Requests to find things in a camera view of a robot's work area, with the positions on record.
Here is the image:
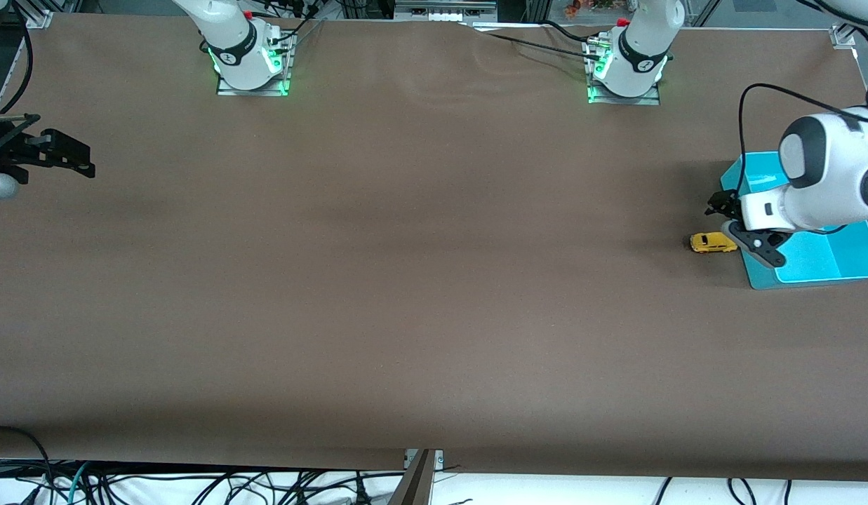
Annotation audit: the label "yellow beetle toy car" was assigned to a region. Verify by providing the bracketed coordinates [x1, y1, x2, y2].
[690, 232, 738, 254]

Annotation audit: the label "teal plastic bin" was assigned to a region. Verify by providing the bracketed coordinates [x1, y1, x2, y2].
[720, 151, 868, 290]

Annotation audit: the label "orange background items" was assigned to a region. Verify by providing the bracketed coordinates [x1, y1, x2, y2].
[563, 0, 617, 18]

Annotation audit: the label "grey support beam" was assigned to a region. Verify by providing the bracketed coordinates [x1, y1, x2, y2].
[388, 449, 436, 505]

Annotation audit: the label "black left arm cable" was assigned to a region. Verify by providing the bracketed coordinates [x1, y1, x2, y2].
[735, 83, 868, 204]

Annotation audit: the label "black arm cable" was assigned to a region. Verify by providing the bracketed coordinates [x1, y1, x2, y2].
[11, 0, 36, 114]
[735, 83, 868, 204]

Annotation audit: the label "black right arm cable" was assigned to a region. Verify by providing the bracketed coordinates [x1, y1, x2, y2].
[11, 0, 36, 114]

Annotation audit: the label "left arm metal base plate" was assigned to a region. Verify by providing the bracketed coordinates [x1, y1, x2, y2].
[586, 36, 662, 106]

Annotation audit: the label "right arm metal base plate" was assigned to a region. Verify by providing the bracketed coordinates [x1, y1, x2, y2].
[216, 32, 295, 97]

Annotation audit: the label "long black table cable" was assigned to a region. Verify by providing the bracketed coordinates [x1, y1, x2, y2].
[462, 22, 606, 64]

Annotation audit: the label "black base connector cables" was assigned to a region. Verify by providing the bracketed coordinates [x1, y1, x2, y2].
[262, 0, 326, 46]

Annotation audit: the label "black looped floor cable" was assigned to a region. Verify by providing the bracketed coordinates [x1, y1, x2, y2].
[0, 426, 55, 505]

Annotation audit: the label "teal floor cable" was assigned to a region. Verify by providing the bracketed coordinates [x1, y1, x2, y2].
[67, 462, 91, 505]

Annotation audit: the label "aluminium frame rail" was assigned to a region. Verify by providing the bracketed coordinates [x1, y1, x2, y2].
[394, 0, 499, 22]

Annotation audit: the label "small metal table bracket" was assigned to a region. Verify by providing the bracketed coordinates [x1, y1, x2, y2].
[404, 449, 445, 471]

